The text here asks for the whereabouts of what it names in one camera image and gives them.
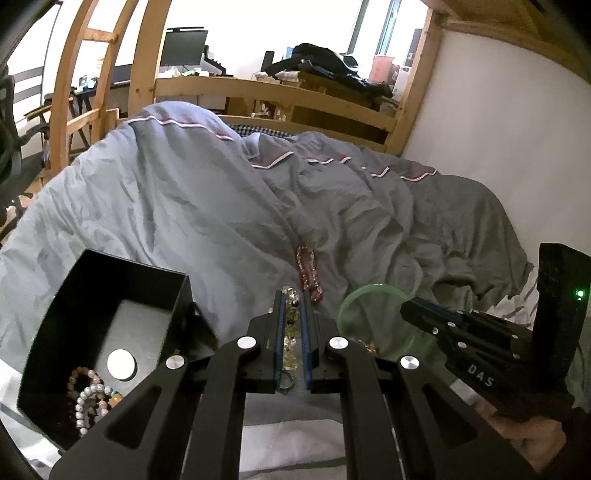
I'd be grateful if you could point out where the black office chair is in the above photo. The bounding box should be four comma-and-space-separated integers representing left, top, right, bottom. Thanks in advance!
0, 65, 52, 217

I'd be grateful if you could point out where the black jewelry box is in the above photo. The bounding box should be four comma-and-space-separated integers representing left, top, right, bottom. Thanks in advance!
16, 248, 220, 450

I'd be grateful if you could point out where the person's right hand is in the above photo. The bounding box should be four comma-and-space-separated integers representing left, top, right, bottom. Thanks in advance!
482, 401, 570, 474

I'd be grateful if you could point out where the white round disc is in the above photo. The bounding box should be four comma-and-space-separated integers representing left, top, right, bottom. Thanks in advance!
106, 349, 138, 380

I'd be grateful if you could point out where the computer monitor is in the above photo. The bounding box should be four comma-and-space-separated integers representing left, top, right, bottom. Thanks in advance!
159, 28, 209, 68

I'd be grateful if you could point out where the white bead bracelet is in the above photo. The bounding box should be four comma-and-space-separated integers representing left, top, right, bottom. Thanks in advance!
75, 384, 123, 438

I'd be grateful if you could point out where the pink bead bracelet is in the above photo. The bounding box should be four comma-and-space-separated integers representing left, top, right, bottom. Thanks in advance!
295, 246, 325, 304

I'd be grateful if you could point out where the pile of black clothes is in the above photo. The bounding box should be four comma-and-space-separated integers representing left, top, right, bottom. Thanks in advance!
262, 42, 394, 99

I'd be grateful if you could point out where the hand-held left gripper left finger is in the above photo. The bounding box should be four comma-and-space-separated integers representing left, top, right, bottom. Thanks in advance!
48, 290, 283, 480

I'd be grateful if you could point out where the wooden bed frame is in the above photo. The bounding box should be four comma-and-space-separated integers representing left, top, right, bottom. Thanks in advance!
41, 0, 446, 185

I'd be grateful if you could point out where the pink box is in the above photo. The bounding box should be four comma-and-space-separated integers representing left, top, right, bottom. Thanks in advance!
370, 55, 397, 85

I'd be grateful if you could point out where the brown bead bracelet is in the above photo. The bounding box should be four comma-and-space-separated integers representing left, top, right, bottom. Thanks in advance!
67, 366, 103, 403

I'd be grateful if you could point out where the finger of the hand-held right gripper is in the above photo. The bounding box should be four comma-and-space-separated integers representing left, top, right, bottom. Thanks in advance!
399, 298, 468, 354

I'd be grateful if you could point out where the wooden ladder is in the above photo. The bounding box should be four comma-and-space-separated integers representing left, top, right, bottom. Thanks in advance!
41, 0, 139, 185

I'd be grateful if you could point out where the striped bed sheet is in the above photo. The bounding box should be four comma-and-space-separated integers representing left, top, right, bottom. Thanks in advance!
489, 270, 542, 326

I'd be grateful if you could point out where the yellow crystal bead bracelet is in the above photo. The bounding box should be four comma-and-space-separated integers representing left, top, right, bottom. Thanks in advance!
279, 285, 306, 394

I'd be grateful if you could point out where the grey duvet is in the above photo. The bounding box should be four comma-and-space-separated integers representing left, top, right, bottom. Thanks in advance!
0, 102, 534, 474

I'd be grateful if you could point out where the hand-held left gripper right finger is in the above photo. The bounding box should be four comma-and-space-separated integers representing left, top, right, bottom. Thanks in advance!
302, 290, 542, 480

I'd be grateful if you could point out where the green jade bangle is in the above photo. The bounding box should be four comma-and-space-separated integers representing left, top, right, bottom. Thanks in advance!
335, 283, 420, 364

